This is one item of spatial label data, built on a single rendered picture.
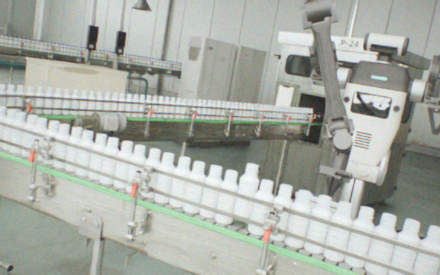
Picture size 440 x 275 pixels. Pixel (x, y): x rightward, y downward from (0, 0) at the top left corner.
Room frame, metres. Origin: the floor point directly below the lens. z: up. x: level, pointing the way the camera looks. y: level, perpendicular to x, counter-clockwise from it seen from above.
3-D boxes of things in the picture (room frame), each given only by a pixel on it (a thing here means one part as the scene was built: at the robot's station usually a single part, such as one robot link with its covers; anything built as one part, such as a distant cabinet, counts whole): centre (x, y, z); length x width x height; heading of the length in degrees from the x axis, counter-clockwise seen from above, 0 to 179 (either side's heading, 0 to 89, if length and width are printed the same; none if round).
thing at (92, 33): (7.27, 2.33, 1.55); 0.17 x 0.15 x 0.42; 138
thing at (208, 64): (7.79, 0.37, 0.96); 0.82 x 0.50 x 1.91; 138
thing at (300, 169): (5.58, -1.54, 1.00); 1.60 x 1.30 x 2.00; 138
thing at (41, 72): (5.53, 1.89, 0.59); 1.10 x 0.62 x 1.18; 138
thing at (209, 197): (1.33, -0.01, 1.08); 0.06 x 0.06 x 0.17
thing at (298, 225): (1.21, -0.28, 1.08); 0.06 x 0.06 x 0.17
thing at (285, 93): (5.28, -0.72, 1.22); 0.23 x 0.04 x 0.32; 48
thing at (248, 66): (8.46, -0.23, 0.96); 0.82 x 0.50 x 1.91; 138
